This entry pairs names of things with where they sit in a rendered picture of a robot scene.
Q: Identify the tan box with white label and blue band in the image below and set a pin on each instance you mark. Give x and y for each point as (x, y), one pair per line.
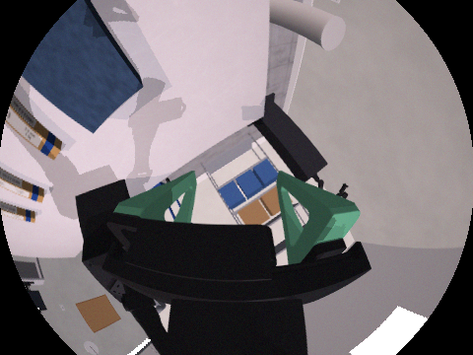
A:
(31, 130)

